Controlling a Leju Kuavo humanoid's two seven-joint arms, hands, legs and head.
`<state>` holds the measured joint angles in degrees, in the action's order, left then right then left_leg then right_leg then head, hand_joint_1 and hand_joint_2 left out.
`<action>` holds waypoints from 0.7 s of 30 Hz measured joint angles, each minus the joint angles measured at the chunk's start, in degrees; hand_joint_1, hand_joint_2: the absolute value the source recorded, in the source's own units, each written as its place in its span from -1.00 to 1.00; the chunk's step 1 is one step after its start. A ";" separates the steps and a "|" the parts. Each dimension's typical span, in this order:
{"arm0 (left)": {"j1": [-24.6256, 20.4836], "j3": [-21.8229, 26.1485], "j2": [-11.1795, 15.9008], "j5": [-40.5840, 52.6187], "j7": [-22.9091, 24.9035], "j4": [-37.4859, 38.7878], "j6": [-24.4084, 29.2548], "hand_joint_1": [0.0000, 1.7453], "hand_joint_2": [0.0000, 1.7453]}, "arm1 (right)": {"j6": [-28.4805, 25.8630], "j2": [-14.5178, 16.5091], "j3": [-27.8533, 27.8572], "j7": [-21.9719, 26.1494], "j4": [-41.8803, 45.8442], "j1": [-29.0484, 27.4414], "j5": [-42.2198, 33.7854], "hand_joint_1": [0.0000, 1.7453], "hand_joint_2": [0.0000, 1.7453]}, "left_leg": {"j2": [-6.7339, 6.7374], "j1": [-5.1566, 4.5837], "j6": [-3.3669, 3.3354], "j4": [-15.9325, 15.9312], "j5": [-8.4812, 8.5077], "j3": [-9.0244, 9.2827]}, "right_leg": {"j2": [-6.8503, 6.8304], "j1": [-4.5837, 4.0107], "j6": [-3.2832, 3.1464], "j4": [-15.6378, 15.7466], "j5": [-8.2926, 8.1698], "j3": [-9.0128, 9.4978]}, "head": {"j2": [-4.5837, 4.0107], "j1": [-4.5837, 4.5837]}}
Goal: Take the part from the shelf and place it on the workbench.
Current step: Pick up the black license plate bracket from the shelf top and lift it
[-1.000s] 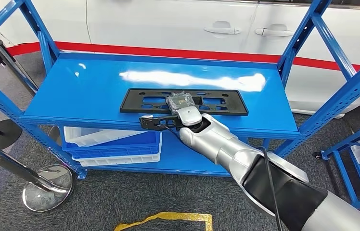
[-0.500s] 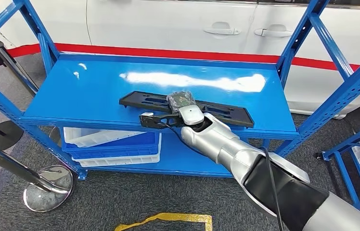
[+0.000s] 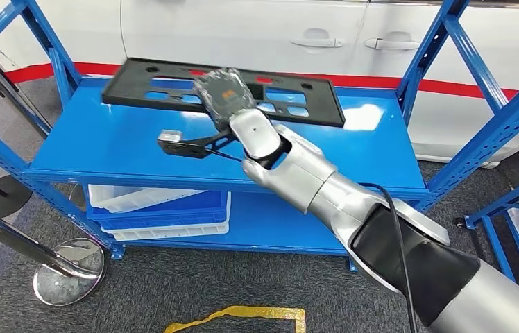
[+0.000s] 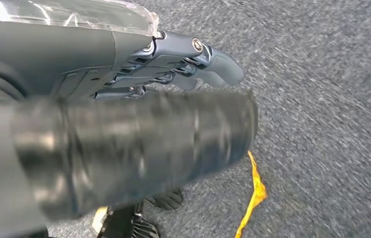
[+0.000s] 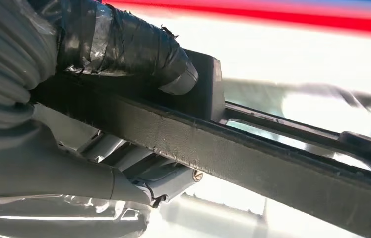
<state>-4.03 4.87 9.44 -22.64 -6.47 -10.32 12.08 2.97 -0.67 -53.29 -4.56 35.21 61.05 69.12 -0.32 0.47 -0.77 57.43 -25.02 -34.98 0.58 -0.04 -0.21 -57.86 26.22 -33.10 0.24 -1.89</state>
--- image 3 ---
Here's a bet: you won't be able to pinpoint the black plastic frame part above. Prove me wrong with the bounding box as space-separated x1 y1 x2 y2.
101 57 347 129

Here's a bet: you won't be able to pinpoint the black-topped stanchion post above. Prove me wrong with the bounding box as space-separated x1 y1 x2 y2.
0 60 87 213

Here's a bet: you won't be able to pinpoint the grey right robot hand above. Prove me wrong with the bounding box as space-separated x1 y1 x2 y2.
194 67 257 132

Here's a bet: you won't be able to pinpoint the chrome stanchion post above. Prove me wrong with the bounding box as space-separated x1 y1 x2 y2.
0 197 106 308

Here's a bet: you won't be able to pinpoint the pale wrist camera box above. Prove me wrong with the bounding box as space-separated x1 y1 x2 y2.
158 130 184 144

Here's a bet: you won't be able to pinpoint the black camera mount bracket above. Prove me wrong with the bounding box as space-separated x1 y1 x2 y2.
157 130 238 161

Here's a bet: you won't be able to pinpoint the torn yellow floor tape square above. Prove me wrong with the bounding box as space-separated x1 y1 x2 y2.
163 305 307 333

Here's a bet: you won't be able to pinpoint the white car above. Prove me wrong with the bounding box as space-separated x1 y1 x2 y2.
0 0 519 169

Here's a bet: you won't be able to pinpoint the blue metal shelf rack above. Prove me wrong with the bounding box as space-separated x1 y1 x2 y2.
0 0 519 273
454 165 519 302

